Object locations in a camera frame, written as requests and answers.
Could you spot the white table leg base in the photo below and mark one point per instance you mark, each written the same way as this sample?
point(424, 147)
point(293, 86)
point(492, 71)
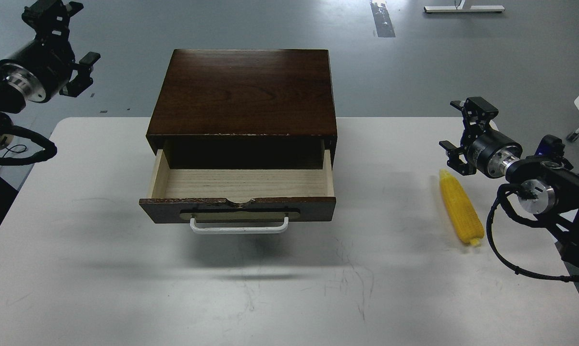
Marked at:
point(464, 6)

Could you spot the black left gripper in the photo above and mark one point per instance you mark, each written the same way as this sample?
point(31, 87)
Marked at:
point(44, 66)

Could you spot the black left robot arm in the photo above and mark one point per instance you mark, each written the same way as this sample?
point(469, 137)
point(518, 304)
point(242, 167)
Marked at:
point(13, 101)

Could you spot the yellow corn cob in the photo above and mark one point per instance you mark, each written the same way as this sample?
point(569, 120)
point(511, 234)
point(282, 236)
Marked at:
point(460, 209)

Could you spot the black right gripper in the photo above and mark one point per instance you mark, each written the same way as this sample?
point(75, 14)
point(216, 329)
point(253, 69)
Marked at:
point(485, 150)

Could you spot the dark wooden cabinet box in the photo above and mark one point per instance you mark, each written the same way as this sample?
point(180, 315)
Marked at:
point(245, 108)

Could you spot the wooden drawer with white handle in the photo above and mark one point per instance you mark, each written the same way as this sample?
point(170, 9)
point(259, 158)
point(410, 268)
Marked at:
point(240, 201)

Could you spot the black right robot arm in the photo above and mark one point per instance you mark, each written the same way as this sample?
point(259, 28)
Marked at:
point(541, 191)

